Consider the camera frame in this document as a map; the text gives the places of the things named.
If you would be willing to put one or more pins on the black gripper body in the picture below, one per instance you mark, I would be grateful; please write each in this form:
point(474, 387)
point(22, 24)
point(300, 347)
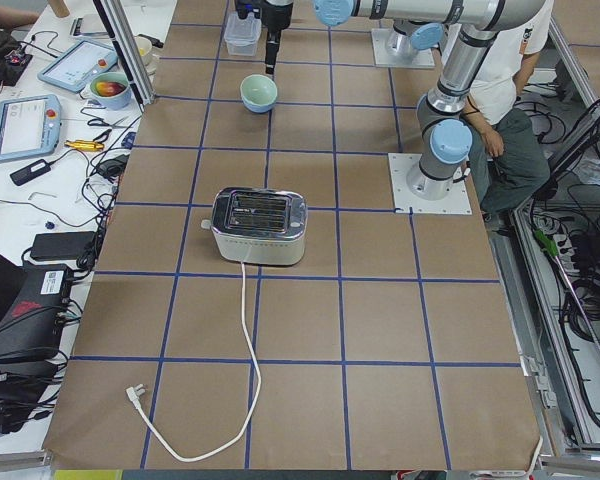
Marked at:
point(276, 17)

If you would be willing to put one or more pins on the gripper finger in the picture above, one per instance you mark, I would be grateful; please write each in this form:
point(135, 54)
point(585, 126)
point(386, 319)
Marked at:
point(270, 68)

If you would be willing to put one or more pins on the green bowl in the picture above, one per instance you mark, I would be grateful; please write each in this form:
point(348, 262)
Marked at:
point(258, 82)

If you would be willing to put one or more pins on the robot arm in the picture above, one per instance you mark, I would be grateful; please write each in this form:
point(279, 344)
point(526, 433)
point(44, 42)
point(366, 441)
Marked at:
point(276, 16)
point(447, 138)

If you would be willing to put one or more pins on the blue bowl with fruit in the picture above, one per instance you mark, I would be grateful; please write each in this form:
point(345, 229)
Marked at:
point(111, 89)

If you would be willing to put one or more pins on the clear plastic food container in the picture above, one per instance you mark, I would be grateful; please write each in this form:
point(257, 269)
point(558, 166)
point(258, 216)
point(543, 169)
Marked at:
point(241, 36)

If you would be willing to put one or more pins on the cream toaster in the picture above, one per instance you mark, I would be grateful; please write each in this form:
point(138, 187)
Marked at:
point(259, 226)

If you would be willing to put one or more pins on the black scissors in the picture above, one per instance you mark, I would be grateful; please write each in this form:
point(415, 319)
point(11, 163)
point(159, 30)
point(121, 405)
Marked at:
point(108, 127)

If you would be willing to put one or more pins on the teach pendant tablet far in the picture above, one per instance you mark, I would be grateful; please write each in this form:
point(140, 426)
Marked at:
point(79, 65)

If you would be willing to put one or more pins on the teach pendant tablet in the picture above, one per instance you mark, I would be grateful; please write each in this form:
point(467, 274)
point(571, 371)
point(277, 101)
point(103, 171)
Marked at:
point(29, 127)
point(79, 65)

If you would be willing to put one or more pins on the teach pendant tablet near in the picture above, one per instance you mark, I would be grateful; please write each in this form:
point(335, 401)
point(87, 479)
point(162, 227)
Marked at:
point(29, 127)

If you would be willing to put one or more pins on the person in white shirt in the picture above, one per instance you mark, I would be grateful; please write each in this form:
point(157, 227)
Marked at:
point(506, 161)

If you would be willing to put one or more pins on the black power adapter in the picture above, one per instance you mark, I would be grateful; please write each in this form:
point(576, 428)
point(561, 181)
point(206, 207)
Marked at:
point(30, 172)

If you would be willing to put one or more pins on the black power brick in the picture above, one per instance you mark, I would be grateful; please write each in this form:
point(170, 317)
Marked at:
point(61, 246)

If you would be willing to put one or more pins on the black computer box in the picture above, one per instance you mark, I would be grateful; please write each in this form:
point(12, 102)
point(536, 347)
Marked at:
point(33, 316)

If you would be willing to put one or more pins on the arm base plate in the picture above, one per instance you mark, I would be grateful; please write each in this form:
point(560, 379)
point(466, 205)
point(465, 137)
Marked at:
point(396, 50)
point(414, 192)

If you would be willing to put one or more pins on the aluminium frame post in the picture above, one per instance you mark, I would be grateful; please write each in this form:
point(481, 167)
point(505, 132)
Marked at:
point(116, 24)

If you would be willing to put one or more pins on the orange handled tool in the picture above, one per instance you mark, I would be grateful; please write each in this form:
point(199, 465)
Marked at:
point(85, 146)

